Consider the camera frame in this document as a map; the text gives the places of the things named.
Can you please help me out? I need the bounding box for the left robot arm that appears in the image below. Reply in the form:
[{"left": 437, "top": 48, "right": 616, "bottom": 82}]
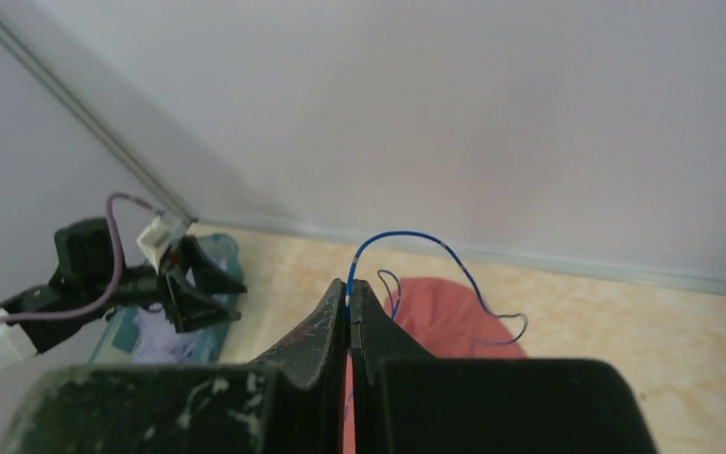
[{"left": 0, "top": 218, "right": 247, "bottom": 373}]

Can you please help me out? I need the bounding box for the thin blue wire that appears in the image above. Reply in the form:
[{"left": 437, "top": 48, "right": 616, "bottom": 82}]
[{"left": 344, "top": 230, "right": 529, "bottom": 348}]

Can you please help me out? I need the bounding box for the lavender cloth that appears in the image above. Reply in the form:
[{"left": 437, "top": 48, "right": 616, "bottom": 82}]
[{"left": 130, "top": 303, "right": 229, "bottom": 364}]

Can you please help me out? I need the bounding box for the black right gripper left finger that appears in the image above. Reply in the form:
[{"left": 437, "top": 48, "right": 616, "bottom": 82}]
[{"left": 251, "top": 278, "right": 347, "bottom": 390}]

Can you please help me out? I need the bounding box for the pink cloth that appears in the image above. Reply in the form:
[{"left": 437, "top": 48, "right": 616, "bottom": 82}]
[{"left": 383, "top": 277, "right": 527, "bottom": 359}]

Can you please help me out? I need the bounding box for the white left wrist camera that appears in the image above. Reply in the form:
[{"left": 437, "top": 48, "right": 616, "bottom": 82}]
[{"left": 136, "top": 212, "right": 191, "bottom": 271}]

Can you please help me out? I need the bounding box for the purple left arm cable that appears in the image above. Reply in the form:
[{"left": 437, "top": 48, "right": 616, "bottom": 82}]
[{"left": 0, "top": 191, "right": 159, "bottom": 340}]

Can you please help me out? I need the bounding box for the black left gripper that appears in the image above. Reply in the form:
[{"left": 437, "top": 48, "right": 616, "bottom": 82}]
[{"left": 157, "top": 236, "right": 248, "bottom": 333}]

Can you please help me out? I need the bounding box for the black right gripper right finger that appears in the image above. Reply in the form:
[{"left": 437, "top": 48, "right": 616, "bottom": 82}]
[{"left": 347, "top": 280, "right": 434, "bottom": 389}]

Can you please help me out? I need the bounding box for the teal plastic tray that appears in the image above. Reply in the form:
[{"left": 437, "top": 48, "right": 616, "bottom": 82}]
[{"left": 90, "top": 233, "right": 245, "bottom": 366}]

